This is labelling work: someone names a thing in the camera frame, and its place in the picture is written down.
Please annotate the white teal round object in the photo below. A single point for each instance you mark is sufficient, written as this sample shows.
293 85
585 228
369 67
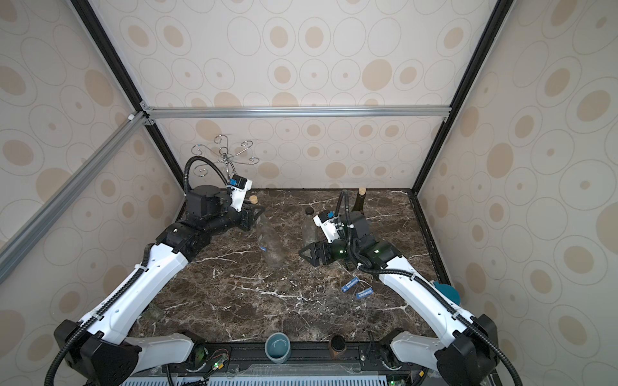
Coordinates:
449 292

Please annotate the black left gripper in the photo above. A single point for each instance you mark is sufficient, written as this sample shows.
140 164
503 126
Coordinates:
250 217

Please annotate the small brown black cup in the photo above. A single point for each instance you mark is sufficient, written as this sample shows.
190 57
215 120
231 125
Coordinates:
337 346

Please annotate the blue grey ceramic cup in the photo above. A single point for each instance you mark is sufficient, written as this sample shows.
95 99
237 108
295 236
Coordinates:
278 348

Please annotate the tall clear corked bottle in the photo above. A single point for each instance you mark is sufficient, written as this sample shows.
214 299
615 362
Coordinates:
269 241

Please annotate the left diagonal aluminium rail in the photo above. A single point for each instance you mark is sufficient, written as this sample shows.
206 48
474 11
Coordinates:
31 233

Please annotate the dark green wine bottle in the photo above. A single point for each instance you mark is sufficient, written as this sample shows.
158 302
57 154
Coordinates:
360 201

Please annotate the clear bottle black cap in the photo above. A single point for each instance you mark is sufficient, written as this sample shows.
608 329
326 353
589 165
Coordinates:
309 234

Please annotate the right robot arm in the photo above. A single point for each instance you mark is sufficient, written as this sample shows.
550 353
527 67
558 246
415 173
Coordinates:
465 349

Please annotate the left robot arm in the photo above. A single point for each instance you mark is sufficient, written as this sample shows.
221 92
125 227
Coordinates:
98 346

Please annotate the chrome glass holder stand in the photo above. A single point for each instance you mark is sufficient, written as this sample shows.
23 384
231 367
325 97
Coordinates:
226 156

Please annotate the horizontal aluminium rail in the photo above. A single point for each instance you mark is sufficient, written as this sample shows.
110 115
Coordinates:
298 112

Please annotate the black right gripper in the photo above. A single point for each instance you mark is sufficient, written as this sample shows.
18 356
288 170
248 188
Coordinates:
326 251

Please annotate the blue peeled label strip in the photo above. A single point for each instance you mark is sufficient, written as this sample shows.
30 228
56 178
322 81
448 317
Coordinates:
364 294

